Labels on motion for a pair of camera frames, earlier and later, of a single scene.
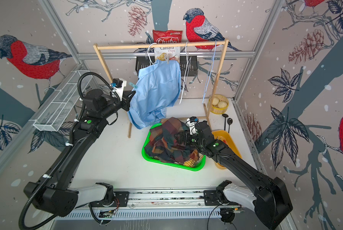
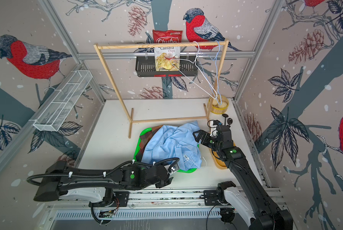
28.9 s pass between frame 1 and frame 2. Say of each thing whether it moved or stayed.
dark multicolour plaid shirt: moved
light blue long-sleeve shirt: moved
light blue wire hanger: moved
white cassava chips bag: stayed
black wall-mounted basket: stayed
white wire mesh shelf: stayed
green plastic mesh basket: moved
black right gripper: moved
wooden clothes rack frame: stayed
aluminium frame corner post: stayed
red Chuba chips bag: stayed
